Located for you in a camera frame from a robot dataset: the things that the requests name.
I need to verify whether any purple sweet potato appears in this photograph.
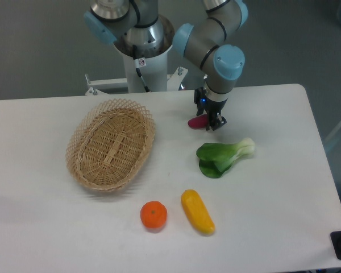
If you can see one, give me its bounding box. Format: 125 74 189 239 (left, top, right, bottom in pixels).
188 114 208 130

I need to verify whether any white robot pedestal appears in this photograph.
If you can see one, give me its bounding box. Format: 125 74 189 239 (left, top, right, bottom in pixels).
114 14 174 93

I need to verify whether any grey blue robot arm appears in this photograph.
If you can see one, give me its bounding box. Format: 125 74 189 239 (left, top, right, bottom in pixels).
84 1 248 130

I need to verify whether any white metal base frame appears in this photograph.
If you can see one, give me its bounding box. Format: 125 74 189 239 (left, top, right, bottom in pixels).
85 67 188 96

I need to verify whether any green bok choy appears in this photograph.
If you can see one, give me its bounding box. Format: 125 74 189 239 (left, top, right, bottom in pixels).
196 138 256 179

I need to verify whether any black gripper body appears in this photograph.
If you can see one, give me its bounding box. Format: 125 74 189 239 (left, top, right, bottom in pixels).
203 88 228 119

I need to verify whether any woven wicker basket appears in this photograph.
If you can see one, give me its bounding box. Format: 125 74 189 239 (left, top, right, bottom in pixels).
65 99 155 192

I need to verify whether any black cable on pedestal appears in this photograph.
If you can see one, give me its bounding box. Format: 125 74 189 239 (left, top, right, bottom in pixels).
132 45 151 93

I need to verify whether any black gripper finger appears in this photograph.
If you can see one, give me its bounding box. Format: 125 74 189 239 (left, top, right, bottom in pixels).
194 87 206 116
206 112 227 131

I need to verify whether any yellow squash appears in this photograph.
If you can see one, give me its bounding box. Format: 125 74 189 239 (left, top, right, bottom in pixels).
181 189 215 235

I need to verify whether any orange mandarin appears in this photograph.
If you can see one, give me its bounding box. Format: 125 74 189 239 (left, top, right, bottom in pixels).
140 201 167 229

